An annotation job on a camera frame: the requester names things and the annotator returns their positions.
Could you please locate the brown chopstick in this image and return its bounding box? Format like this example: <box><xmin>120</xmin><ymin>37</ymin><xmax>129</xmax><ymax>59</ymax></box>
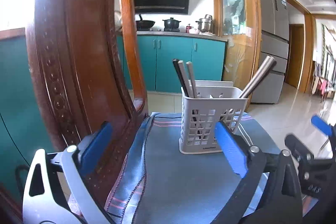
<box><xmin>178</xmin><ymin>60</ymin><xmax>196</xmax><ymax>99</ymax></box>

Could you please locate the brown wooden door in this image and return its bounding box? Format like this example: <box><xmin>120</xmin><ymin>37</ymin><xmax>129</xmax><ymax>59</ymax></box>
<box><xmin>286</xmin><ymin>24</ymin><xmax>305</xmax><ymax>88</ymax></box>

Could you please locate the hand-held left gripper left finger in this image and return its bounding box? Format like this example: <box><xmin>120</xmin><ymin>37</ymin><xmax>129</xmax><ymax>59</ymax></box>
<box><xmin>22</xmin><ymin>121</ymin><xmax>116</xmax><ymax>224</ymax></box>

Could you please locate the beige chopstick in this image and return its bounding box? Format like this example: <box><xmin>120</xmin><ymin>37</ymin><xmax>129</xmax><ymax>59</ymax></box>
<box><xmin>185</xmin><ymin>61</ymin><xmax>199</xmax><ymax>99</ymax></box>

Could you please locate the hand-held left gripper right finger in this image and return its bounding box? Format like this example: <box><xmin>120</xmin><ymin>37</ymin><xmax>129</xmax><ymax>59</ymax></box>
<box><xmin>214</xmin><ymin>121</ymin><xmax>304</xmax><ymax>224</ymax></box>

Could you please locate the pink cloth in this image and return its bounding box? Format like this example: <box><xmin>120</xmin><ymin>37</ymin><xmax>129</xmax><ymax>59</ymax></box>
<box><xmin>318</xmin><ymin>79</ymin><xmax>332</xmax><ymax>91</ymax></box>

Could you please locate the black chopstick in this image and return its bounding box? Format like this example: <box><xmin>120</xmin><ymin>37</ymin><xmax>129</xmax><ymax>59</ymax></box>
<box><xmin>172</xmin><ymin>59</ymin><xmax>190</xmax><ymax>98</ymax></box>

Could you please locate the stainless steel pot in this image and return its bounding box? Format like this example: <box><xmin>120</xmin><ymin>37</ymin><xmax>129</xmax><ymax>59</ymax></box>
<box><xmin>195</xmin><ymin>14</ymin><xmax>214</xmax><ymax>33</ymax></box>

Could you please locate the white plastic utensil basket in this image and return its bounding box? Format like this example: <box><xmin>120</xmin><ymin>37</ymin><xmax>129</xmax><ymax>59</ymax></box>
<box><xmin>179</xmin><ymin>79</ymin><xmax>249</xmax><ymax>156</ymax></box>

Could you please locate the black cooking pot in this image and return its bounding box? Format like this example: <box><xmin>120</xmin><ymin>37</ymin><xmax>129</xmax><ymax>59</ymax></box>
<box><xmin>162</xmin><ymin>17</ymin><xmax>179</xmax><ymax>30</ymax></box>

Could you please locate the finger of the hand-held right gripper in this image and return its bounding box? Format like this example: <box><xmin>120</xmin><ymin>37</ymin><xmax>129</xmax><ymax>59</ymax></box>
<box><xmin>284</xmin><ymin>134</ymin><xmax>315</xmax><ymax>162</ymax></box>
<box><xmin>310</xmin><ymin>115</ymin><xmax>336</xmax><ymax>153</ymax></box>

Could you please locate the carved wooden chair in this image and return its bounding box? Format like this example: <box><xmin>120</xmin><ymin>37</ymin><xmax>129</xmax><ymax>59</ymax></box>
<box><xmin>25</xmin><ymin>0</ymin><xmax>149</xmax><ymax>188</ymax></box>

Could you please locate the gas stove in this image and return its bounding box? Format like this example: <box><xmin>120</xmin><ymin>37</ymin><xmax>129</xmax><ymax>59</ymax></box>
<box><xmin>136</xmin><ymin>27</ymin><xmax>182</xmax><ymax>33</ymax></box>

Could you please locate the wooden doorway frame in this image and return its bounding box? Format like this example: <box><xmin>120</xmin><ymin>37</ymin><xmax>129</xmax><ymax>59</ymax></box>
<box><xmin>286</xmin><ymin>0</ymin><xmax>319</xmax><ymax>95</ymax></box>

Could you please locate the stainless steel utensil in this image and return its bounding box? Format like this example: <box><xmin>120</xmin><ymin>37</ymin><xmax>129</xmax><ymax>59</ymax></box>
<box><xmin>238</xmin><ymin>55</ymin><xmax>273</xmax><ymax>99</ymax></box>
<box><xmin>243</xmin><ymin>59</ymin><xmax>278</xmax><ymax>99</ymax></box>

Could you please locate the black wok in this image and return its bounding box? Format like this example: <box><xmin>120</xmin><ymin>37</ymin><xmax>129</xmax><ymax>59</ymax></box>
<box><xmin>135</xmin><ymin>14</ymin><xmax>156</xmax><ymax>30</ymax></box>

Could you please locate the wooden framed glass door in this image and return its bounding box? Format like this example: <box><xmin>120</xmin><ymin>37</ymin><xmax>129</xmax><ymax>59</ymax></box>
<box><xmin>213</xmin><ymin>0</ymin><xmax>263</xmax><ymax>107</ymax></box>

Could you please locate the grey refrigerator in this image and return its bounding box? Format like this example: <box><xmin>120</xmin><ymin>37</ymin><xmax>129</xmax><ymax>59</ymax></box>
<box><xmin>250</xmin><ymin>0</ymin><xmax>290</xmax><ymax>104</ymax></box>

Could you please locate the blue striped cloth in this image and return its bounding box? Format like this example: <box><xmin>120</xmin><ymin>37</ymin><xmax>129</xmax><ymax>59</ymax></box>
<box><xmin>104</xmin><ymin>111</ymin><xmax>282</xmax><ymax>224</ymax></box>

